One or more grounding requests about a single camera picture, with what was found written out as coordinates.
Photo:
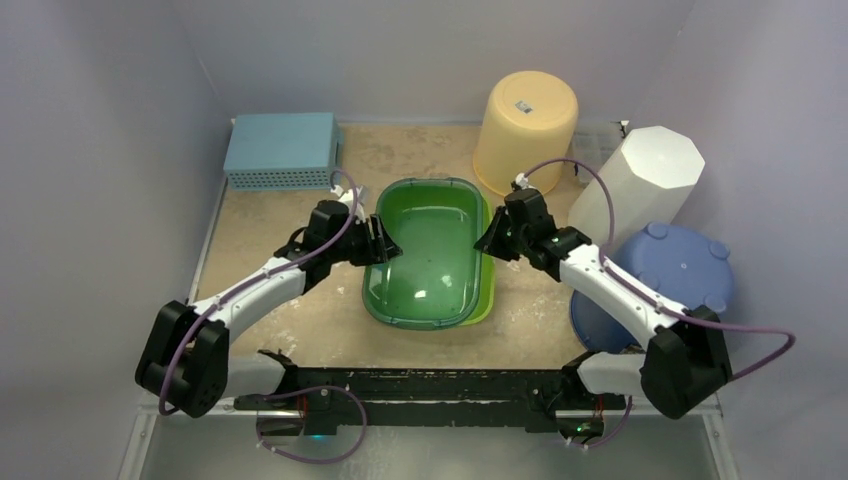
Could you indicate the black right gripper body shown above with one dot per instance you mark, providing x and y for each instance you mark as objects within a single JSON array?
[{"x": 502, "y": 234}]

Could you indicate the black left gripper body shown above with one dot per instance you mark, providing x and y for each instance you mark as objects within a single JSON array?
[{"x": 350, "y": 246}]

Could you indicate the lime green tray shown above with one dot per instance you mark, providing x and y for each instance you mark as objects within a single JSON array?
[{"x": 467, "y": 277}]

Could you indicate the light blue perforated basket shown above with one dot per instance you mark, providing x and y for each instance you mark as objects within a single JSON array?
[{"x": 291, "y": 151}]

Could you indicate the cream printed bucket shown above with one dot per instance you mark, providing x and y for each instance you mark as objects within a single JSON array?
[{"x": 530, "y": 117}]

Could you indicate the white octagonal large container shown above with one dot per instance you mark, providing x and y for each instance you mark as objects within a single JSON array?
[{"x": 649, "y": 177}]

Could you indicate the blue round bucket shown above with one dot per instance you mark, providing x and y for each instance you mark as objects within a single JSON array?
[{"x": 675, "y": 261}]

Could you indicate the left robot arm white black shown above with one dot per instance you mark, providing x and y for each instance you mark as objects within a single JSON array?
[{"x": 186, "y": 361}]

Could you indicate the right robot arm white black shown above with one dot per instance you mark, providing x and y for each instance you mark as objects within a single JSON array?
[{"x": 684, "y": 358}]

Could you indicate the clear plastic small box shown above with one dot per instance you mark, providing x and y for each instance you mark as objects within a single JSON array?
[{"x": 593, "y": 142}]

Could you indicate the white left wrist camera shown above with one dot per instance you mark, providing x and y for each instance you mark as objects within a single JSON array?
[{"x": 350, "y": 196}]

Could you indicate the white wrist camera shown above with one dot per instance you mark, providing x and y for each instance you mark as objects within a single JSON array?
[
  {"x": 520, "y": 182},
  {"x": 350, "y": 196}
]

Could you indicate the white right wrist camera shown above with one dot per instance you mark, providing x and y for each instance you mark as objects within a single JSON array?
[{"x": 520, "y": 182}]

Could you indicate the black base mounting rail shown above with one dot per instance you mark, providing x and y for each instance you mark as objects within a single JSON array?
[{"x": 533, "y": 400}]

